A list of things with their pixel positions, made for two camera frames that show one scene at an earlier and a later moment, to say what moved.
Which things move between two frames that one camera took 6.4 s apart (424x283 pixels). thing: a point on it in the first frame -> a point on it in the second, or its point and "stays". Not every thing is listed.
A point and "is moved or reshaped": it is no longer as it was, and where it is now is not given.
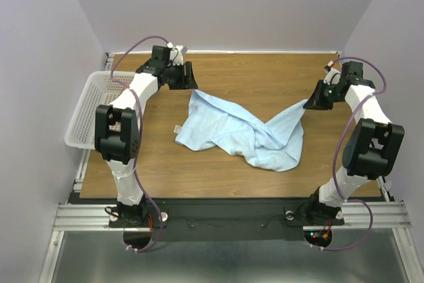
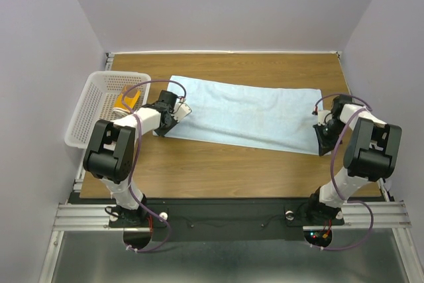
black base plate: x=236 y=219 stays
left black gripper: x=185 y=82 -> x=161 y=132
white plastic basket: x=99 y=88 stays
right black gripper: x=315 y=101 -> x=326 y=146
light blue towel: x=273 y=146 is moved or reshaped
